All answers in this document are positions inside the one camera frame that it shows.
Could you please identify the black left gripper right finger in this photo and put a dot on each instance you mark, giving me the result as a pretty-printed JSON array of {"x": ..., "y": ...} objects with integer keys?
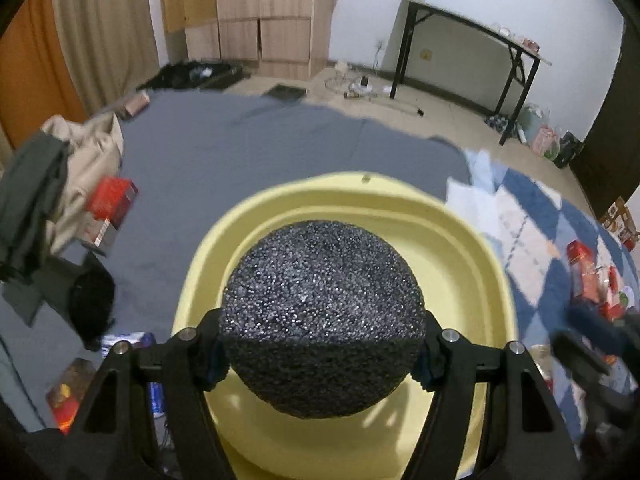
[{"x": 523, "y": 436}]

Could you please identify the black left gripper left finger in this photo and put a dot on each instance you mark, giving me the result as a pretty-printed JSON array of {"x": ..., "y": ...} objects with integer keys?
[{"x": 113, "y": 433}]

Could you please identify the black foam round sponge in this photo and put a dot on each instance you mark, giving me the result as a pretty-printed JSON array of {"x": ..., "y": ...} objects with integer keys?
[{"x": 322, "y": 319}]

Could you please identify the blue snack bag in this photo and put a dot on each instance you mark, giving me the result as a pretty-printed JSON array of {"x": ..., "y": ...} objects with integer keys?
[{"x": 141, "y": 340}]

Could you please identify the red gift box pile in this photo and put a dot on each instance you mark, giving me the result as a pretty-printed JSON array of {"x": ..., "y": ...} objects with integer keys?
[{"x": 598, "y": 287}]

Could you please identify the dark book orange cover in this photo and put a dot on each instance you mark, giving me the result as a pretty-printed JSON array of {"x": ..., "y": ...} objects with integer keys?
[{"x": 65, "y": 395}]

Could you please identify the blue white checkered rug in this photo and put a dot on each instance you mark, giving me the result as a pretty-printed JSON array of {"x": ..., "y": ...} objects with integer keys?
[{"x": 529, "y": 227}]

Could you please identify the yellow plastic basin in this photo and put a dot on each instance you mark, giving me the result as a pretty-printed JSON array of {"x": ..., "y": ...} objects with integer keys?
[{"x": 463, "y": 286}]

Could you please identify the dark brown door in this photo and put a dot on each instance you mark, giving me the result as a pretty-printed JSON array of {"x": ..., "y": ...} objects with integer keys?
[{"x": 607, "y": 167}]

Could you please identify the pink plastic bag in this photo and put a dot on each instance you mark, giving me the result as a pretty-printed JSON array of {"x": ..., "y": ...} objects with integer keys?
[{"x": 546, "y": 143}]

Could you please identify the red cigarette carton on sheet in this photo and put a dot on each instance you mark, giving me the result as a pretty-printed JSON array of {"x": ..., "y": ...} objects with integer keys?
[{"x": 104, "y": 213}]

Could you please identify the dark green garment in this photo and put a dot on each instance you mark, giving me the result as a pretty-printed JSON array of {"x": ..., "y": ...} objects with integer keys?
[{"x": 31, "y": 187}]

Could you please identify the beige jacket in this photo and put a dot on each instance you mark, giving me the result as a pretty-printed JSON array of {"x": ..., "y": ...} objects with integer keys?
[{"x": 95, "y": 150}]

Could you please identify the black folding table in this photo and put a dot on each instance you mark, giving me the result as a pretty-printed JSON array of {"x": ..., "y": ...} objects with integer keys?
[{"x": 463, "y": 61}]

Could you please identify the grey bed sheet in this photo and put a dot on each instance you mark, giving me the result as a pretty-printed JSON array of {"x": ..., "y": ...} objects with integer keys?
[{"x": 193, "y": 155}]

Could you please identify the white power strip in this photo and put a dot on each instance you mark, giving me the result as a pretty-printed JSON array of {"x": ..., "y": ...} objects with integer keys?
[{"x": 361, "y": 88}]

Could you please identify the black open case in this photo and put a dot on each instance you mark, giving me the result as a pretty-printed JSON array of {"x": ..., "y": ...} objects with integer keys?
[{"x": 187, "y": 75}]

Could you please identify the beige curtain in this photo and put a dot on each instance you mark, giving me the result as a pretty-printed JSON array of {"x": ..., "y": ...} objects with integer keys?
[{"x": 108, "y": 47}]

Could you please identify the wooden wardrobe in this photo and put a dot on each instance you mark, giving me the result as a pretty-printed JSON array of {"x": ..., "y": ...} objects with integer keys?
[{"x": 277, "y": 38}]

